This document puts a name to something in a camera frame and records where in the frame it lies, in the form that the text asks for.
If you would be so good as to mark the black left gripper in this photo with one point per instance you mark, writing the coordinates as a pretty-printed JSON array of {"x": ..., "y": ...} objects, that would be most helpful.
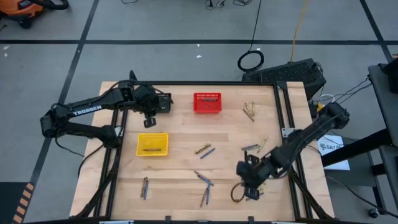
[{"x": 146, "y": 98}]

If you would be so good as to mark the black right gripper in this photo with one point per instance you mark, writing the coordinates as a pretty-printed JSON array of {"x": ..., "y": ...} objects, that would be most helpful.
[{"x": 253, "y": 172}]

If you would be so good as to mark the brown crayon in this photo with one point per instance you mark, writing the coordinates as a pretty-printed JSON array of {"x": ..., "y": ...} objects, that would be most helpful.
[
  {"x": 152, "y": 150},
  {"x": 203, "y": 198},
  {"x": 202, "y": 148},
  {"x": 143, "y": 187},
  {"x": 196, "y": 173}
]

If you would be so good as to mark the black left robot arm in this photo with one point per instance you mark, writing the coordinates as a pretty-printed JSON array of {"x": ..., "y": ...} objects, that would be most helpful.
[{"x": 87, "y": 109}]

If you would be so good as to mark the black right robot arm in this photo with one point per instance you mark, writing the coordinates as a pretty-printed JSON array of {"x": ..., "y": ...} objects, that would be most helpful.
[{"x": 311, "y": 133}]

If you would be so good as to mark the yellow plastic basket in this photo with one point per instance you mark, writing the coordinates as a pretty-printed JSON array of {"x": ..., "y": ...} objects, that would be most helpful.
[{"x": 146, "y": 140}]

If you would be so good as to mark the red plastic basket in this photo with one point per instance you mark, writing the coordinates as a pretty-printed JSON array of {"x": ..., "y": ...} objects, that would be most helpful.
[{"x": 199, "y": 107}]

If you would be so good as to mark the white paper sign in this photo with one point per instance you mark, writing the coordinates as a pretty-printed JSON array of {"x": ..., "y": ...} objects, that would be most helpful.
[{"x": 337, "y": 161}]

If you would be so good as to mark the yellow plug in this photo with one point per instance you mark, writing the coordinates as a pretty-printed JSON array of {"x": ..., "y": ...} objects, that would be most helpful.
[{"x": 320, "y": 108}]

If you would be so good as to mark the black perforated computer case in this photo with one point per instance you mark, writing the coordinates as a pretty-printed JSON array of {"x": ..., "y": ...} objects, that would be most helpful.
[{"x": 286, "y": 74}]

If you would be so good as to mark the black side table beam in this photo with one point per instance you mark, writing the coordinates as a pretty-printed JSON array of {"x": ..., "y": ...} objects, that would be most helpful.
[{"x": 357, "y": 147}]

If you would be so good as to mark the black caster wheel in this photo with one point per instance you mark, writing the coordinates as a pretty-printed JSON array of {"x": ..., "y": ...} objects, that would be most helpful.
[{"x": 373, "y": 213}]

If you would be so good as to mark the grey side table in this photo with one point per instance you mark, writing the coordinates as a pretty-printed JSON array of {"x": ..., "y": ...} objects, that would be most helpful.
[{"x": 388, "y": 118}]

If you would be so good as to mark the black hazard-striped floor mat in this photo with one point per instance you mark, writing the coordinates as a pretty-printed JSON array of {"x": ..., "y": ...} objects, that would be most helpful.
[{"x": 9, "y": 202}]

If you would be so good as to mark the black object on side table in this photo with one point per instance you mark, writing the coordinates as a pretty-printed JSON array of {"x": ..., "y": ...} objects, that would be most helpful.
[{"x": 393, "y": 77}]

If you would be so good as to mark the orange shop vacuum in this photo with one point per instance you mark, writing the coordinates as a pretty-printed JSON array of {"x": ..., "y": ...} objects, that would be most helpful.
[{"x": 18, "y": 11}]

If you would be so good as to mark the black frame clamp tab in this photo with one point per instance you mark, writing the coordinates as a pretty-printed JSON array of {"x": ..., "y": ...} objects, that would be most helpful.
[
  {"x": 251, "y": 219},
  {"x": 168, "y": 218}
]

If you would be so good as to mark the silver frame bracket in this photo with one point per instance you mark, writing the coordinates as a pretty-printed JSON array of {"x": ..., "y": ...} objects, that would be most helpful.
[{"x": 286, "y": 132}]

